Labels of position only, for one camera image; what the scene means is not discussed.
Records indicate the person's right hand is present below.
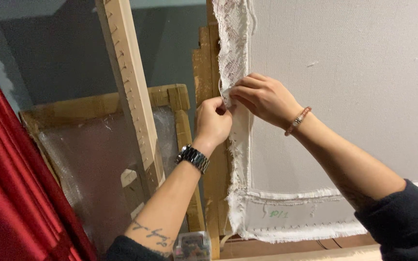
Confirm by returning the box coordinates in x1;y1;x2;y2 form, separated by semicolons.
229;72;304;130

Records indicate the person's left hand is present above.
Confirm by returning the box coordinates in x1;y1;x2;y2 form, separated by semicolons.
194;96;236;149

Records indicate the thin white thread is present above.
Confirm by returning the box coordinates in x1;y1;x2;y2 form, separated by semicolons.
218;77;228;106

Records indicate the white frayed canvas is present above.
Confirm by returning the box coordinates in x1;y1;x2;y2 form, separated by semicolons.
211;0;418;244

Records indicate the dark metal wristwatch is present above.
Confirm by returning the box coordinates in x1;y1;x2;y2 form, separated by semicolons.
175;144;210;175

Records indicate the light wooden bar with nails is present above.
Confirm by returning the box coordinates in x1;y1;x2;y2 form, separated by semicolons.
94;0;166;198

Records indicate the white tape piece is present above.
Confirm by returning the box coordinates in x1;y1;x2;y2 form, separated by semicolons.
120;168;138;188
130;202;146;220

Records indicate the clear box of coloured pins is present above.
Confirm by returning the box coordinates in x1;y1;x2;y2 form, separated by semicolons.
172;231;212;261

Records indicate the person's black left sleeve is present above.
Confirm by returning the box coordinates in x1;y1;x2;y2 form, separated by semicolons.
104;235;173;261

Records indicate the person's black sleeve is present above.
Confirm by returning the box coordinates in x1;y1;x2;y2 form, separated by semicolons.
104;235;173;261
354;179;418;261

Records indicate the pale wooden beam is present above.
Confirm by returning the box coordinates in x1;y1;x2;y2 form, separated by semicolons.
218;244;382;261

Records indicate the person's black right sleeve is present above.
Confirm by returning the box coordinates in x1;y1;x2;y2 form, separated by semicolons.
354;179;418;261

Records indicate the red satin curtain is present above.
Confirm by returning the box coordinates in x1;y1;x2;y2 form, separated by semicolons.
0;47;99;261

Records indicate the pink bead bracelet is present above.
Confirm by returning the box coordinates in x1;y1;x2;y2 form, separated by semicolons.
284;106;312;137

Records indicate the brown wooden stretcher frame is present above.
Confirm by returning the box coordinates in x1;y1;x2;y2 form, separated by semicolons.
192;0;233;260

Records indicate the bubble-wrapped frame with cardboard edges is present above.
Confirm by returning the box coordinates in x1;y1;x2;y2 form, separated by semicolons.
19;84;206;255

